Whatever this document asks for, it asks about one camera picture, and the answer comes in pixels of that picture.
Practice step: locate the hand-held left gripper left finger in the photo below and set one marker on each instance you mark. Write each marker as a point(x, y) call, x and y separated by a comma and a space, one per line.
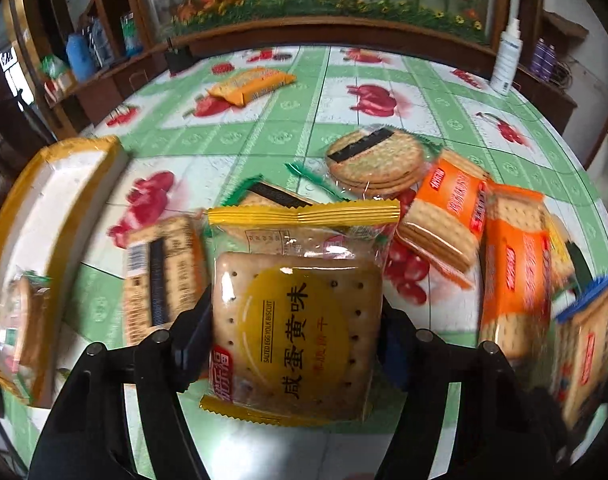
point(196, 332)

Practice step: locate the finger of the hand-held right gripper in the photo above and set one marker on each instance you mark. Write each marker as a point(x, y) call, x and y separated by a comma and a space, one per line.
point(581, 262)

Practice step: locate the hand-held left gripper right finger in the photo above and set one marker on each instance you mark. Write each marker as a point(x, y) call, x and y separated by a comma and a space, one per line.
point(390, 345)

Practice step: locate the orange sandwich cracker packet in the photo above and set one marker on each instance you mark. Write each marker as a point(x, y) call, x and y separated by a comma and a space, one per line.
point(514, 270)
point(449, 210)

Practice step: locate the clear square cracker packet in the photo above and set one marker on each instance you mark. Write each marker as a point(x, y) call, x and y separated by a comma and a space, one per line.
point(143, 280)

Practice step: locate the blue cracker packet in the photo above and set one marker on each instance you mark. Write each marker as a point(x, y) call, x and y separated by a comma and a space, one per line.
point(584, 345)

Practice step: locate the yellow square biscuit packet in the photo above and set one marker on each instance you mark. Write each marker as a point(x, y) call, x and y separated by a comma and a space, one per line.
point(294, 320)

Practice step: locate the green round cracker packet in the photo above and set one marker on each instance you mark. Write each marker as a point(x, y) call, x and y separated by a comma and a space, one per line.
point(374, 160)
point(271, 194)
point(23, 320)

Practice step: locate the yellow and white cardboard box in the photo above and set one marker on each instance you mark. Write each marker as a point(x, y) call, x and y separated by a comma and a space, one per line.
point(58, 200)

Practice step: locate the orange-yellow biscuit packet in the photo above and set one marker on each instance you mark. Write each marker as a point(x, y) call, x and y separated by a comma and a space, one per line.
point(251, 85)

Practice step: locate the purple bottle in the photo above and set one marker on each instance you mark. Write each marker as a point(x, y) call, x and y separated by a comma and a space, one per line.
point(537, 60)
point(550, 62)

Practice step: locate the white spray bottle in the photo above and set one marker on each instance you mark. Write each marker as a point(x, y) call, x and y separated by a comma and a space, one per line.
point(506, 57)

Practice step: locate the green fruit-print tablecloth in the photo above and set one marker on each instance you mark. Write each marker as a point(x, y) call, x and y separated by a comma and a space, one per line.
point(294, 125)

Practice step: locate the black holder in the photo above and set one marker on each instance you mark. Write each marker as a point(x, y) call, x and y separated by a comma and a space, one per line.
point(177, 59)

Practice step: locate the green plastic bag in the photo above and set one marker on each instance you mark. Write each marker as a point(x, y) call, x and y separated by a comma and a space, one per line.
point(56, 71)

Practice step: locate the blue thermos flask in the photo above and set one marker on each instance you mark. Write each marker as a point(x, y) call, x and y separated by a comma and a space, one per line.
point(79, 59)

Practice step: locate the wooden display cabinet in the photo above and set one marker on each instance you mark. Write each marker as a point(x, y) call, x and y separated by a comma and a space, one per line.
point(334, 31)

